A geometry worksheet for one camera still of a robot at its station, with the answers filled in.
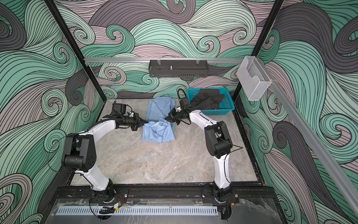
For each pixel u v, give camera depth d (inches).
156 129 34.6
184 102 30.6
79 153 18.7
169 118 33.1
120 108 29.4
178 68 37.8
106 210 28.3
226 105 43.5
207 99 43.3
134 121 31.5
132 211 27.5
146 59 36.8
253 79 30.5
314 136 20.5
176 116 32.9
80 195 29.4
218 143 21.1
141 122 32.6
